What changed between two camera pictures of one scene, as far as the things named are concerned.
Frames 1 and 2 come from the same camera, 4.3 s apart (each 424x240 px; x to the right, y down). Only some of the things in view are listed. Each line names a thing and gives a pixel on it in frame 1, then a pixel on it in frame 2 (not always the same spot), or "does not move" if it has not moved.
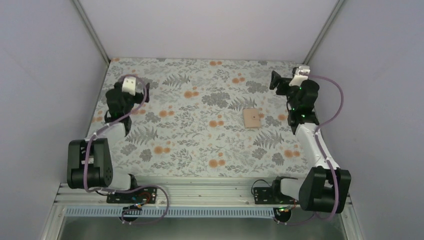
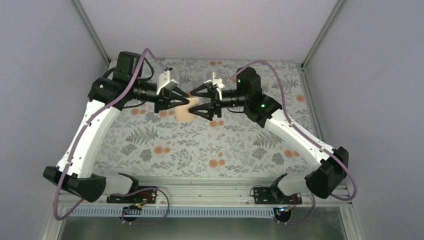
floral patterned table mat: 207,118 does not move
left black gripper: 117,96 -> 159,100
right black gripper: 284,85 -> 214,102
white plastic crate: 172,212 does not move
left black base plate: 147,195 does not move
